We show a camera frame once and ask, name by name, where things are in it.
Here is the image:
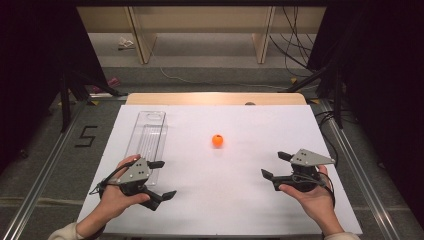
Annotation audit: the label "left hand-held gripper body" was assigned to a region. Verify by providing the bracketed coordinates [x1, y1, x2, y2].
[116, 157, 152, 198]

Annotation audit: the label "white crumpled paper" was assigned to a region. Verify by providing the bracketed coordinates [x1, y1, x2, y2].
[117, 36, 136, 51]

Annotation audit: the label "black curtain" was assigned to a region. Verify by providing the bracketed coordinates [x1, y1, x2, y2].
[0, 0, 108, 174]
[305, 0, 424, 229]

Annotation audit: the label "black metal stand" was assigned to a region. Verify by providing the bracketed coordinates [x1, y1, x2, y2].
[282, 64, 345, 130]
[59, 70, 128, 133]

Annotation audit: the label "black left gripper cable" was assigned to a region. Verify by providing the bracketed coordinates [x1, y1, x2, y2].
[89, 159, 139, 197]

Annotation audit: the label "black floor cable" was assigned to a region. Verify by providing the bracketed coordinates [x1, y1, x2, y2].
[313, 109, 340, 168]

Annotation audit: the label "white floor cable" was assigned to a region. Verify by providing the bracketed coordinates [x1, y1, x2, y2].
[159, 67, 288, 91]

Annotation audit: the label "person's right hand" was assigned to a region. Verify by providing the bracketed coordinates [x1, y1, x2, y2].
[278, 164, 338, 225]

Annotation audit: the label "person's left hand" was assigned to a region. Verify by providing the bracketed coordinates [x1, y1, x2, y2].
[96, 154, 152, 221]

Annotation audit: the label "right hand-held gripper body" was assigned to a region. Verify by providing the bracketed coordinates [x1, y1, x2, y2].
[281, 148, 336, 193]

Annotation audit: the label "beige wooden shelf unit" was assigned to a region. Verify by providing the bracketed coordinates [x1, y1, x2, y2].
[76, 5, 327, 65]

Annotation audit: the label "clear plastic tray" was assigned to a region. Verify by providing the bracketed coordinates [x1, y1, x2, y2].
[123, 110, 169, 188]

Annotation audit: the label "white board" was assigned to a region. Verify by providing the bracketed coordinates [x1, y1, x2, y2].
[77, 104, 364, 237]

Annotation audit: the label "aluminium rail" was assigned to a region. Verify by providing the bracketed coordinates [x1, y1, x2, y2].
[1, 99, 90, 240]
[319, 98, 401, 240]

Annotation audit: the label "bundle of black cables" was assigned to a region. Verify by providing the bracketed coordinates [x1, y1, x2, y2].
[268, 6, 316, 78]

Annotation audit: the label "pink object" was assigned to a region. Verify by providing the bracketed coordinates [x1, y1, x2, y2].
[92, 76, 121, 94]

